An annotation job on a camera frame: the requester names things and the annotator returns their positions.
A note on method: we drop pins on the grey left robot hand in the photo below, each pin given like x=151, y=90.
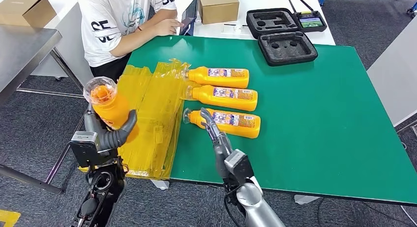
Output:
x=114, y=139

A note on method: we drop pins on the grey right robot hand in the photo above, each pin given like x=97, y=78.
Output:
x=221, y=147

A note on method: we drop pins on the person's right hand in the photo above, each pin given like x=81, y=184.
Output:
x=166, y=27

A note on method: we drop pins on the orange detergent bottle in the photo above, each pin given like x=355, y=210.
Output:
x=228, y=103
x=110, y=111
x=241, y=129
x=215, y=81

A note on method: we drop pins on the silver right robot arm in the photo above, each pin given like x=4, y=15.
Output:
x=254, y=202

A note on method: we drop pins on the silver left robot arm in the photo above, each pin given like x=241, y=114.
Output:
x=101, y=186

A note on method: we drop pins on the dark tablet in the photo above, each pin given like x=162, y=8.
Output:
x=189, y=18

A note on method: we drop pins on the yellow plastic sheet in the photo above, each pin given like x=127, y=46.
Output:
x=156, y=121

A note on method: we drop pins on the cardboard box with yellow label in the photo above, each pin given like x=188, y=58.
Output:
x=217, y=5

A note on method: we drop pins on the person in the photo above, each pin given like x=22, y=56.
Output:
x=110, y=17

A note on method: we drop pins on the clear plastic stand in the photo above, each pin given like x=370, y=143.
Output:
x=235, y=30

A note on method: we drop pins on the black pen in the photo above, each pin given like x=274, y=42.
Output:
x=235, y=25

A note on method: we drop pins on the black foam-lined case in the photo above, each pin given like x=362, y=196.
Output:
x=288, y=54

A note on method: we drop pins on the steel table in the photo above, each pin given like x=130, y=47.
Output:
x=22, y=53

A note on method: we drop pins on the plain cardboard box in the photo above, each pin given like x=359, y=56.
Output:
x=26, y=10

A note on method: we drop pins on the black remote controller with screen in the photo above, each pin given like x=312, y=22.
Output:
x=310, y=23

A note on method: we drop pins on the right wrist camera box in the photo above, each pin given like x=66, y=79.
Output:
x=239, y=167

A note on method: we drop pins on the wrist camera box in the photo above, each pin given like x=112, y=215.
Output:
x=83, y=150
x=239, y=167

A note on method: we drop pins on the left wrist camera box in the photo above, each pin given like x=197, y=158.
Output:
x=83, y=150

